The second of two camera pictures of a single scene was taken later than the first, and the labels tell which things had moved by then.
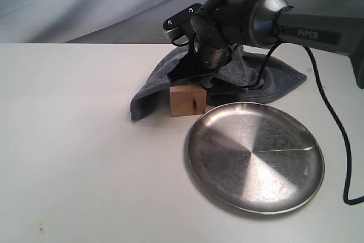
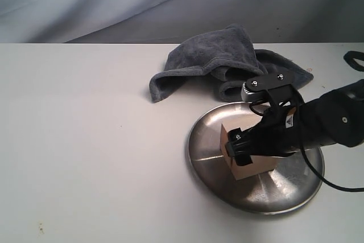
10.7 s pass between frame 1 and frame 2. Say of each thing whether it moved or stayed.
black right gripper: moved
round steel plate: stayed
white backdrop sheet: stayed
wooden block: moved
